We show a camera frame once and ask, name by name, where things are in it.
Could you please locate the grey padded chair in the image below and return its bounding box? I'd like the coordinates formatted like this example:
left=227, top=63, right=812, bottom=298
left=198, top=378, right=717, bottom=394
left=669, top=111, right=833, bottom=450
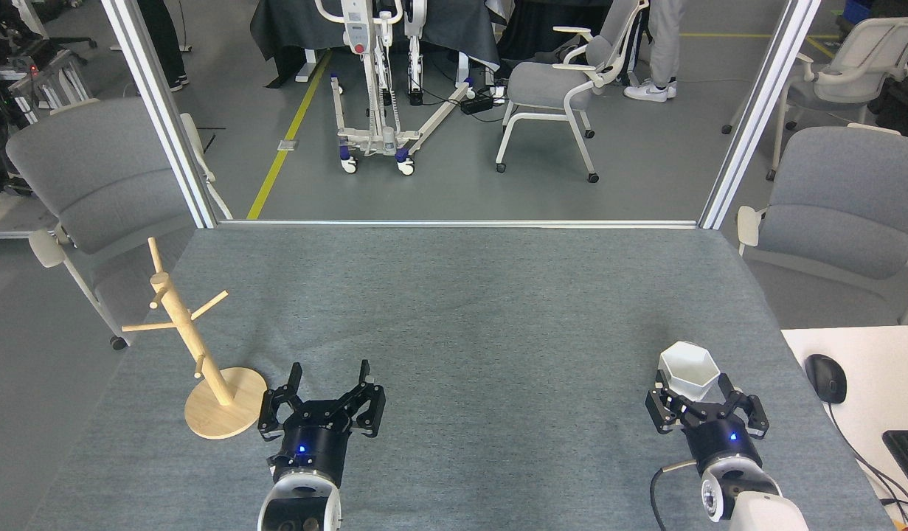
left=735, top=124, right=908, bottom=326
left=5, top=97, right=233, bottom=351

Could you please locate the black mouse cable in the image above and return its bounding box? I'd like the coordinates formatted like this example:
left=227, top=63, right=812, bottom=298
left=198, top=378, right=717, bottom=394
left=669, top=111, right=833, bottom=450
left=826, top=402, right=908, bottom=518

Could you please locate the dark equipment rack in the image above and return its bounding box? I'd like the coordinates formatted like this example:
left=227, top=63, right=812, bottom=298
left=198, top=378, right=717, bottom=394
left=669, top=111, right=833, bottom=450
left=0, top=0, right=94, bottom=197

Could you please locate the black computer mouse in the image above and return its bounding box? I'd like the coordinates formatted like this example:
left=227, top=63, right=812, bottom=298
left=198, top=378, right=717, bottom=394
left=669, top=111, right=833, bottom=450
left=805, top=354, right=848, bottom=405

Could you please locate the silver frame post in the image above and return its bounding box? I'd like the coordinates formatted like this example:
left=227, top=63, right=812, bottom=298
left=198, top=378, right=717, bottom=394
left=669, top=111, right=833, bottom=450
left=699, top=0, right=823, bottom=231
left=100, top=0, right=235, bottom=229

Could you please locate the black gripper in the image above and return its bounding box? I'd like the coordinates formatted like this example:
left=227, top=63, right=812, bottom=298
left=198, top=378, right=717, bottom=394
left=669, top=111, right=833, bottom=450
left=258, top=360, right=387, bottom=488
left=645, top=371, right=769, bottom=473

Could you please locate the white desk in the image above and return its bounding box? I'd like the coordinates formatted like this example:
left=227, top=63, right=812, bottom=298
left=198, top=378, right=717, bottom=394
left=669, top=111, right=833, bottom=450
left=782, top=325, right=908, bottom=531

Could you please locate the grey chair with white armrests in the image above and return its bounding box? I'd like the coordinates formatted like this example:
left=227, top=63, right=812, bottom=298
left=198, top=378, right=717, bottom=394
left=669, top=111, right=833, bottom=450
left=496, top=0, right=650, bottom=184

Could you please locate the silver frame rail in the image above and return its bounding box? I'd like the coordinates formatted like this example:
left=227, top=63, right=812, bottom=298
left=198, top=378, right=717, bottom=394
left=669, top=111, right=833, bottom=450
left=218, top=219, right=701, bottom=230

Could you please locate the white stand on wheels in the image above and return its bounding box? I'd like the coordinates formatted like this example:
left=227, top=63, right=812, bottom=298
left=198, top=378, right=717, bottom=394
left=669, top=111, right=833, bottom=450
left=313, top=0, right=478, bottom=176

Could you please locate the grey chair with white backrest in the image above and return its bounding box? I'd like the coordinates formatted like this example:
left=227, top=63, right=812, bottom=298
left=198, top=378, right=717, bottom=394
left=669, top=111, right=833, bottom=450
left=722, top=16, right=908, bottom=182

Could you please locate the white hexagonal cup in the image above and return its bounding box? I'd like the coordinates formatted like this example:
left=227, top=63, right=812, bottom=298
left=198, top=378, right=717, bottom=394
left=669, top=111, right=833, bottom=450
left=658, top=341, right=721, bottom=403

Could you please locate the person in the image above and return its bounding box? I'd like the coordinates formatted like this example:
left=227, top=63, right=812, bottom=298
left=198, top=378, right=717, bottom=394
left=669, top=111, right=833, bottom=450
left=135, top=0, right=191, bottom=93
left=623, top=0, right=685, bottom=103

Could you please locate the dark cloth covered table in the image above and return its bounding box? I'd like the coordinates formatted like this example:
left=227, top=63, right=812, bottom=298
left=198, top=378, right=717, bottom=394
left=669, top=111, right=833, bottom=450
left=249, top=0, right=503, bottom=83

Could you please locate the wooden cup rack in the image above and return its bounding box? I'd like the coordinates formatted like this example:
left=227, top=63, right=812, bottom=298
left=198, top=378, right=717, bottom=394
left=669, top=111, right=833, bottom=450
left=122, top=237, right=268, bottom=441

